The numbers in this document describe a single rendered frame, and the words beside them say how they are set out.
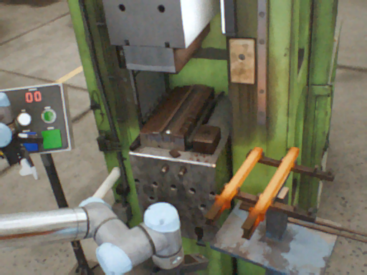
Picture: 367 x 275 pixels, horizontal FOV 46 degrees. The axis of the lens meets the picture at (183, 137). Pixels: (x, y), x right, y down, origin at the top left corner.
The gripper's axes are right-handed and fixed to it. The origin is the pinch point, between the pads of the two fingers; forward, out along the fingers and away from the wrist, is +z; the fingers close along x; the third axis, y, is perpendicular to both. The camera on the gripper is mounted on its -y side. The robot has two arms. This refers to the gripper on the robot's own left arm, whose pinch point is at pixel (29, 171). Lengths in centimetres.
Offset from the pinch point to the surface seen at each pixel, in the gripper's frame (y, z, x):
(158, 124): -50, -6, 22
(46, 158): -13.8, 9.2, -16.0
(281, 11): -79, -52, 62
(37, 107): -15.0, -19.1, -10.3
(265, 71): -76, -29, 58
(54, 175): -14.6, 19.5, -16.3
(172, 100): -68, -6, 12
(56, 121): -18.3, -13.2, -3.3
